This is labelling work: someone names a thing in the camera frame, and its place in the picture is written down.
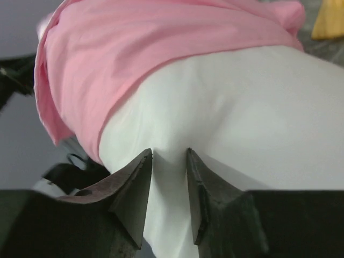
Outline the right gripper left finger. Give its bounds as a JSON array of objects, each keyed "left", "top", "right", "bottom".
[{"left": 1, "top": 149, "right": 153, "bottom": 257}]

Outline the yellow cartoon car pillow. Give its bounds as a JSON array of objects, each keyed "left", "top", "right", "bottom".
[{"left": 311, "top": 0, "right": 343, "bottom": 40}]

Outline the pink pillowcase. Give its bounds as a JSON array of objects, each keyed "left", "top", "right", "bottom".
[{"left": 34, "top": 1, "right": 305, "bottom": 161}]

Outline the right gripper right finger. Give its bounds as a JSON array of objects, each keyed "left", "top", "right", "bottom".
[{"left": 187, "top": 149, "right": 343, "bottom": 257}]

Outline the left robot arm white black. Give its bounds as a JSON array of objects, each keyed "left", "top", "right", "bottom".
[{"left": 1, "top": 54, "right": 110, "bottom": 197}]

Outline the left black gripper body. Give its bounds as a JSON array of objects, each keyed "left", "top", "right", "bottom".
[{"left": 1, "top": 55, "right": 36, "bottom": 108}]

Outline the white pillow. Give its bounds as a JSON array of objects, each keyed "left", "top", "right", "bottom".
[{"left": 99, "top": 46, "right": 343, "bottom": 257}]

